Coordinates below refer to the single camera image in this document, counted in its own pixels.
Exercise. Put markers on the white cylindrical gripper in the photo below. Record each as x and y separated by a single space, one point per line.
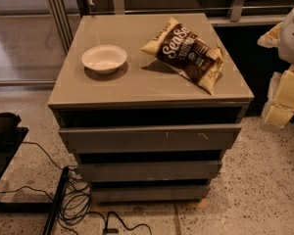
292 38

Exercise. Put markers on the grey drawer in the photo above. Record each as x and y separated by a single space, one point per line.
153 171
143 194
165 138

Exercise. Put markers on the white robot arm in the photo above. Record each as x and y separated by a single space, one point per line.
285 53

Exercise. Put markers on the grey top drawer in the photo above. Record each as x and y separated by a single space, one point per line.
165 138

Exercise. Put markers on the grey three-drawer cabinet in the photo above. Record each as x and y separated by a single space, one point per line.
142 92

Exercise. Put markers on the grey bottom drawer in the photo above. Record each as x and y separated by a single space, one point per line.
143 194

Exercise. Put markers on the brown yellow chip bag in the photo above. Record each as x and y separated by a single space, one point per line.
187 54

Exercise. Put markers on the white paper bowl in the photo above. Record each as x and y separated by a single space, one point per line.
104 59

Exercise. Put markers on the dark object on stand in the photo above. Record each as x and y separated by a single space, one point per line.
8 124

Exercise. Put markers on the metal railing frame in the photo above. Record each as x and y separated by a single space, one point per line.
221 12

